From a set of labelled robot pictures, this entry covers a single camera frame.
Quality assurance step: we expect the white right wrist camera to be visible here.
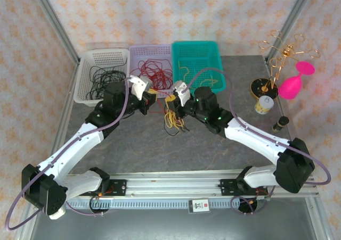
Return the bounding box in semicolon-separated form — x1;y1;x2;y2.
172;81;191;107

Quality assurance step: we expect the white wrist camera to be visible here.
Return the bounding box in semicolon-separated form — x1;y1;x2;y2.
172;81;191;107
129;76;153;101

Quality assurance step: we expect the white plastic basket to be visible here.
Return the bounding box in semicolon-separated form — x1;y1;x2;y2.
73;48;131;107

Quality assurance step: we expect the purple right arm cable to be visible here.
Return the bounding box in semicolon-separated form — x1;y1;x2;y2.
182;67;331;214

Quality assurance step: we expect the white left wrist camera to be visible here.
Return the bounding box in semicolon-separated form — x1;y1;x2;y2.
129;76;153;101

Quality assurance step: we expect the gold tin can white lid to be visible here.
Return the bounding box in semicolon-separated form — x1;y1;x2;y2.
254;95;274;115

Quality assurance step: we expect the black cable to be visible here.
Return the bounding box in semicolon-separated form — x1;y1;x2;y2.
163;119;190;137
87;58;127;102

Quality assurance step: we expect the pink silicone goblet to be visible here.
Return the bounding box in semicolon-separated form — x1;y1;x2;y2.
278;61;316;101

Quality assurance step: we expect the white handheld device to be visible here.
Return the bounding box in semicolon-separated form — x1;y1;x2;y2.
48;207;67;221

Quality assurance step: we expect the small dark bottle gold cap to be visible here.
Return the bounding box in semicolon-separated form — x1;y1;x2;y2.
272;115;290;134

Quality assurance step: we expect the grey slotted cable duct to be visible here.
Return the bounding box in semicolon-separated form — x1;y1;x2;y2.
65;198;256;209

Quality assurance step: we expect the aluminium frame post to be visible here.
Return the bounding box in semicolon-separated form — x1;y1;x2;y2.
265;0;316;62
28;0;81;67

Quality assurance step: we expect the white label tag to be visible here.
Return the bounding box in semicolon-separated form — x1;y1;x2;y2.
188;198;210;214

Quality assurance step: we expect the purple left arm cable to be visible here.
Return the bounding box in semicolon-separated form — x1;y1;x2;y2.
5;76;134;231

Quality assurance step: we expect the red cable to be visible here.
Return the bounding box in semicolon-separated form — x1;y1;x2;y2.
129;59;174;115

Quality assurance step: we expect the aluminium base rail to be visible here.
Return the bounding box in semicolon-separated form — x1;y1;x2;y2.
29;169;320;198

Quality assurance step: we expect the teal plastic basket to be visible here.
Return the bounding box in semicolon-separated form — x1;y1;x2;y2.
171;40;227;95

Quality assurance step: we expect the gold wire glass rack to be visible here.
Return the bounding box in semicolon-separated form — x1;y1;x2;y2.
250;30;322;100

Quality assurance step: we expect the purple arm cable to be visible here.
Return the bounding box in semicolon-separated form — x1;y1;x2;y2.
5;76;134;231
182;67;331;214

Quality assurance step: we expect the lilac plastic basket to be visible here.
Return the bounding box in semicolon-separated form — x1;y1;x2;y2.
128;43;176;98

